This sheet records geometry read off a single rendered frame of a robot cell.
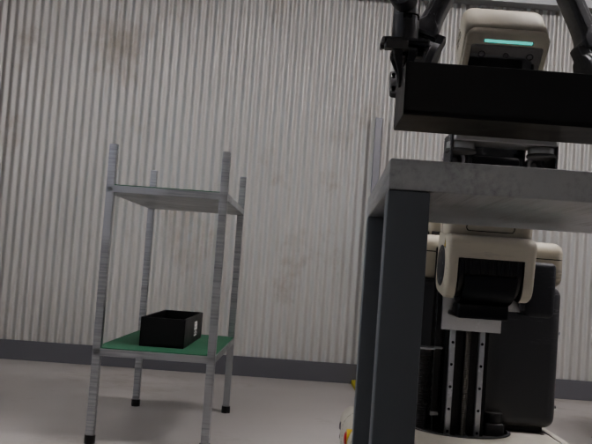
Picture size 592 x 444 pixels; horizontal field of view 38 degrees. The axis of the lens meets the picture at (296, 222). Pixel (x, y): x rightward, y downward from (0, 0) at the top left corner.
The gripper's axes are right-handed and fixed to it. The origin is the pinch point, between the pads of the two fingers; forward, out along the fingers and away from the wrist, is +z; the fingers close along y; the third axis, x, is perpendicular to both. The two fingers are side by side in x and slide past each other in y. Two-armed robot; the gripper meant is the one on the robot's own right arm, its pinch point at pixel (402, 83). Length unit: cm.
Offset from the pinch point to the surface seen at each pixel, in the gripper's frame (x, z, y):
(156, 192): 135, 15, -73
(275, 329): 363, 73, -28
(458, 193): -103, 35, -5
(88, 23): 358, -110, -162
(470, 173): -104, 33, -4
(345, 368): 362, 94, 17
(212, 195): 134, 14, -52
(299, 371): 362, 98, -12
